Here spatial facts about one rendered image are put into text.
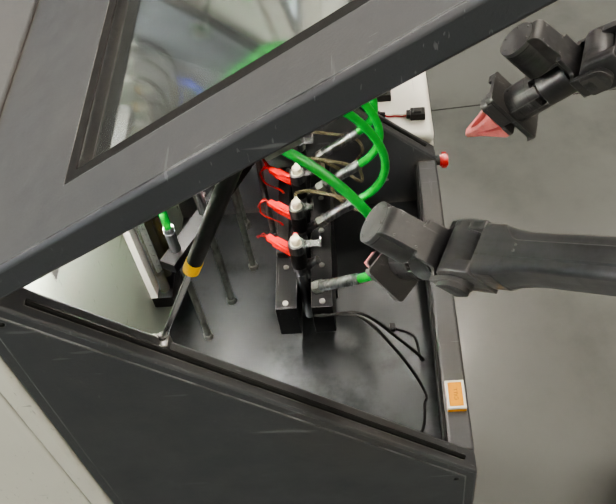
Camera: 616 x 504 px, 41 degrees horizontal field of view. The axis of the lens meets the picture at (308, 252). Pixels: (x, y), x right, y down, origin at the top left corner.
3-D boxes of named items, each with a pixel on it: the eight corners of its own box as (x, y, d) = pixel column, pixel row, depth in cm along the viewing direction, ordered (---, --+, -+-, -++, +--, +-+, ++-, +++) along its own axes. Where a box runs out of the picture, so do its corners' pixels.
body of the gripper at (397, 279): (361, 271, 111) (386, 271, 104) (406, 214, 114) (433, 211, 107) (395, 302, 113) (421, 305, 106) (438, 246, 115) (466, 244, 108)
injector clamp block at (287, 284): (339, 352, 154) (332, 305, 142) (286, 355, 155) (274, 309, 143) (336, 213, 175) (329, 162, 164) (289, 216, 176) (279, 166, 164)
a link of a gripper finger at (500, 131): (449, 101, 134) (494, 72, 127) (479, 127, 137) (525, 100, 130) (443, 130, 130) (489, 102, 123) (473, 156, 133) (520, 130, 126)
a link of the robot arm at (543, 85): (591, 92, 118) (592, 65, 121) (560, 64, 115) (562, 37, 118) (551, 114, 123) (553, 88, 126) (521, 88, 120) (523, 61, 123)
